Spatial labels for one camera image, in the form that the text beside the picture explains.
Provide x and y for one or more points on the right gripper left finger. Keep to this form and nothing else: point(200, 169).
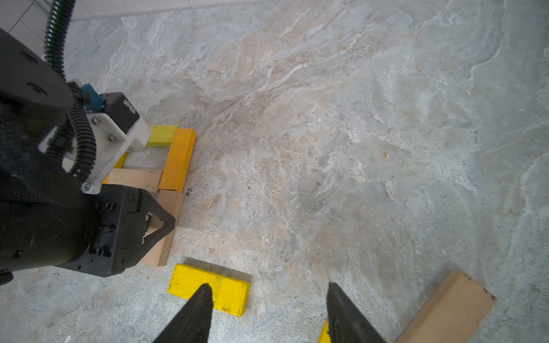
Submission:
point(192, 323)

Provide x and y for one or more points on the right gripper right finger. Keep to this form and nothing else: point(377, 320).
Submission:
point(346, 323)

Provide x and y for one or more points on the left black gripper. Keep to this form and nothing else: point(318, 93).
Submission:
point(130, 223)

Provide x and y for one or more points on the amber orange block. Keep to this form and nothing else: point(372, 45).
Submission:
point(178, 160)

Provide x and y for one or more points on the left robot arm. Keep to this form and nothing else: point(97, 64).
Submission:
point(37, 230)

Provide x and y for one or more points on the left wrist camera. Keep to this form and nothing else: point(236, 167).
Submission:
point(94, 133)

